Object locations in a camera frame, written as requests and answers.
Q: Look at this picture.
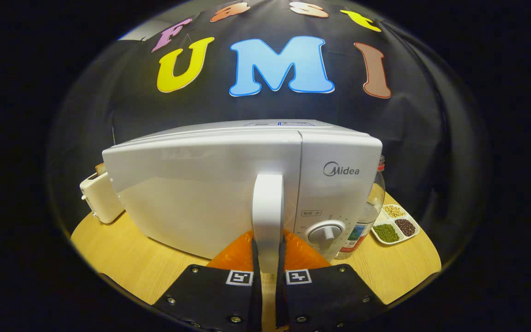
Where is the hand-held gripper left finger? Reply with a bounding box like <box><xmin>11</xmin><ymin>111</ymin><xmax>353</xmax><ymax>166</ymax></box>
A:
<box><xmin>153</xmin><ymin>230</ymin><xmax>262</xmax><ymax>332</ymax></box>

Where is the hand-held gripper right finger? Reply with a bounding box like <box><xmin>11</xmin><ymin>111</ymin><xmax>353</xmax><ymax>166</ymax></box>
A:
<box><xmin>275</xmin><ymin>230</ymin><xmax>388</xmax><ymax>332</ymax></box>

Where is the white microwave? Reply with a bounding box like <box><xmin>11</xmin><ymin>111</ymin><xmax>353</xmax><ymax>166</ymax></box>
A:
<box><xmin>102</xmin><ymin>119</ymin><xmax>384</xmax><ymax>274</ymax></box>

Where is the clear plastic bottle red label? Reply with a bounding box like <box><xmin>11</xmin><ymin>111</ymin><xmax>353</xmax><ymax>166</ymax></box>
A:
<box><xmin>337</xmin><ymin>155</ymin><xmax>386</xmax><ymax>260</ymax></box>

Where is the white divided dish of beans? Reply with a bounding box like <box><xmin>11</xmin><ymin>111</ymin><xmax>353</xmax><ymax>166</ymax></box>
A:
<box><xmin>371</xmin><ymin>204</ymin><xmax>420</xmax><ymax>245</ymax></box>

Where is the cream toaster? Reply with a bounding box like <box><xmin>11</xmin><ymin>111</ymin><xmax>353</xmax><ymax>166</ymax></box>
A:
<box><xmin>80</xmin><ymin>162</ymin><xmax>125</xmax><ymax>225</ymax></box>

